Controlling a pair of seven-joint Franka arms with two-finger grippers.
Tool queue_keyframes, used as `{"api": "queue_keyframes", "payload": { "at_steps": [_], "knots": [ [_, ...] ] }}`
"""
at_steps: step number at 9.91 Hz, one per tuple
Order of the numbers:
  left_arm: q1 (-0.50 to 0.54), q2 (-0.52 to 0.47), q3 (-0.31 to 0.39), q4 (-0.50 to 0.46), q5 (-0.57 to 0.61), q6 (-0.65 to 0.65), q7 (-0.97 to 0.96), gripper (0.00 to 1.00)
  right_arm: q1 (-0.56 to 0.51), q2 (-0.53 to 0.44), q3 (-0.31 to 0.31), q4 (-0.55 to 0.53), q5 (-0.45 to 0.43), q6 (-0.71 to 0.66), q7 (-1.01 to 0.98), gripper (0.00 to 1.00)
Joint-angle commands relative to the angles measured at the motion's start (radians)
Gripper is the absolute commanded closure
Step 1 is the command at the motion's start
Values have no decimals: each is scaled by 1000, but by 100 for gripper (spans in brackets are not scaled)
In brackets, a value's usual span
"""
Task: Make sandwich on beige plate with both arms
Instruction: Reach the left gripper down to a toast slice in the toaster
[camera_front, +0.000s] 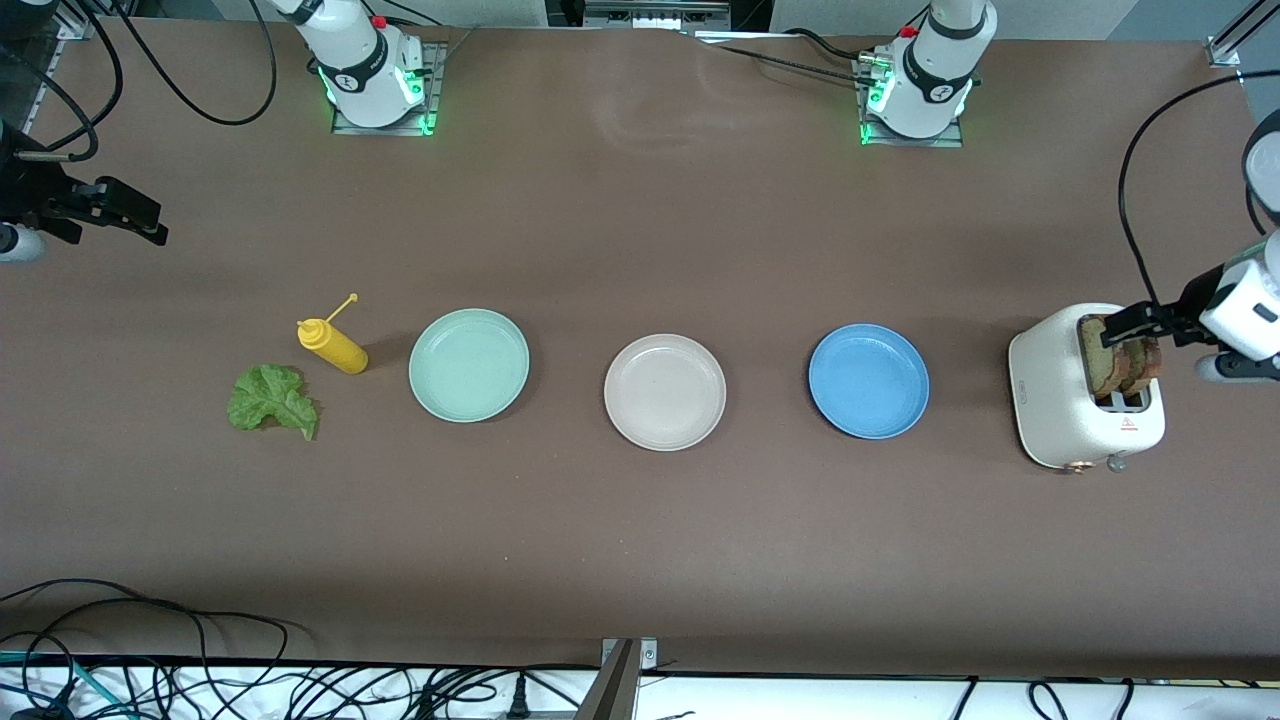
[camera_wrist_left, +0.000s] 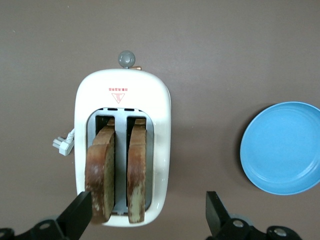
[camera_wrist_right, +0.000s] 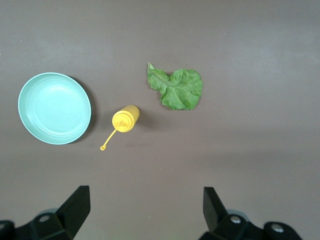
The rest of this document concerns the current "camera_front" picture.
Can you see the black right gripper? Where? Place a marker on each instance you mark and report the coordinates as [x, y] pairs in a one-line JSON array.
[[22, 193]]

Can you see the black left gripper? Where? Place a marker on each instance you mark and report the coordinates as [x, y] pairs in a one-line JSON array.
[[1190, 301]]

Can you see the toasted bread slice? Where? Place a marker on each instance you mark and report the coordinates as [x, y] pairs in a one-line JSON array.
[[1100, 368], [1147, 362]]

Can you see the green lettuce leaf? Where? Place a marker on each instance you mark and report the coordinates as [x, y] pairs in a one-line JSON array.
[[265, 398]]

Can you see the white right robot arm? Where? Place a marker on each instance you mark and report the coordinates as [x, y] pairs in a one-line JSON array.
[[360, 70]]

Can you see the blue plate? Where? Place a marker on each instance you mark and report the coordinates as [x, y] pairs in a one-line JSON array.
[[868, 381]]

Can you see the mint green plate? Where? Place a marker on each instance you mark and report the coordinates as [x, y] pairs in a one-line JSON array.
[[468, 365]]

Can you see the beige plate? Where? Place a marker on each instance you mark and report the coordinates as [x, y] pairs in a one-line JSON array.
[[665, 392]]

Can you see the white toaster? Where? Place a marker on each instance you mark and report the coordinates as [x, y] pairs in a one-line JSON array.
[[1050, 400]]

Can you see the yellow mustard squeeze bottle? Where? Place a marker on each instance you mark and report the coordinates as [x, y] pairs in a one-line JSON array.
[[340, 352]]

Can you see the black metal equipment box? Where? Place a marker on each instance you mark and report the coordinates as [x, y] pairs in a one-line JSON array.
[[655, 14]]

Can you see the black power plug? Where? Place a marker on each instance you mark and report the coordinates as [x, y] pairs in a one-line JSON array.
[[517, 697]]

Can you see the aluminium frame rail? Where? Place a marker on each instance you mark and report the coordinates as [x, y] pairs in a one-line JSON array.
[[70, 30]]

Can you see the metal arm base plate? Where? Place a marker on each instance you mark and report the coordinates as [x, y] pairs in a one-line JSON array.
[[950, 140], [432, 85]]

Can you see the aluminium frame bracket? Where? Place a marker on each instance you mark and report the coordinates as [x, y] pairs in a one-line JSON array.
[[1222, 50]]

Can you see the aluminium profile post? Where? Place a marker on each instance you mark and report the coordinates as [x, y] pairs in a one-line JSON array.
[[615, 690]]

